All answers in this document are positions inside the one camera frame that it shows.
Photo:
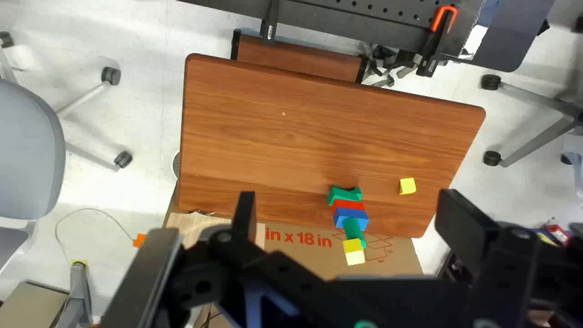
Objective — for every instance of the multicoloured small object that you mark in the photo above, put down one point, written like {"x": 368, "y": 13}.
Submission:
{"x": 550, "y": 234}

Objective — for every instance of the green bridge block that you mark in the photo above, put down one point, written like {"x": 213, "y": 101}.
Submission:
{"x": 344, "y": 194}

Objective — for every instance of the grey flat box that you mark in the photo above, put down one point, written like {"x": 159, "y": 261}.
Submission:
{"x": 29, "y": 307}

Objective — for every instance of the red flat block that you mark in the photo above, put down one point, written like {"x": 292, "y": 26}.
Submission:
{"x": 348, "y": 206}

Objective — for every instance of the green cylinder block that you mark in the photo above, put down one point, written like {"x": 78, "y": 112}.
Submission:
{"x": 352, "y": 230}

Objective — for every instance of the grey pole with yellow tip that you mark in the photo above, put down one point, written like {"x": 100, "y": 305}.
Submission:
{"x": 78, "y": 292}

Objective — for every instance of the small yellow cube block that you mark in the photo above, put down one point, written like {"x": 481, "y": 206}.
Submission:
{"x": 406, "y": 186}

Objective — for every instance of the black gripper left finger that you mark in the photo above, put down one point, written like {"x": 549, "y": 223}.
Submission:
{"x": 244, "y": 215}

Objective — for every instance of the large yellow cube block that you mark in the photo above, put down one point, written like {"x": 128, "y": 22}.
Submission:
{"x": 354, "y": 252}

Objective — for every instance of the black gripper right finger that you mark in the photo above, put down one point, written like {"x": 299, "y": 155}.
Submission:
{"x": 461, "y": 221}

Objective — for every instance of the black perforated metal table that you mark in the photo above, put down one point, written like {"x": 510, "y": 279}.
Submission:
{"x": 352, "y": 15}

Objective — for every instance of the light grey office chair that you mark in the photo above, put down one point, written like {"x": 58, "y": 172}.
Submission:
{"x": 24, "y": 152}

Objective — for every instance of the orange and black clamp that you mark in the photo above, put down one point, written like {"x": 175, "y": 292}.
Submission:
{"x": 441, "y": 24}

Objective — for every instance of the orange tape piece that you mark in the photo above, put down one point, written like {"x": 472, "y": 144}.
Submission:
{"x": 139, "y": 241}

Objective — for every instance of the dark blue office chair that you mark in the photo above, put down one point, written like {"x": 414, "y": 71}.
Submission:
{"x": 516, "y": 30}

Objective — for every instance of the small wooden side table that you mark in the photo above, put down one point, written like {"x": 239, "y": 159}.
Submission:
{"x": 297, "y": 57}

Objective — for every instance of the blue rectangular block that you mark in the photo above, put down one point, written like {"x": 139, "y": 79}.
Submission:
{"x": 348, "y": 215}

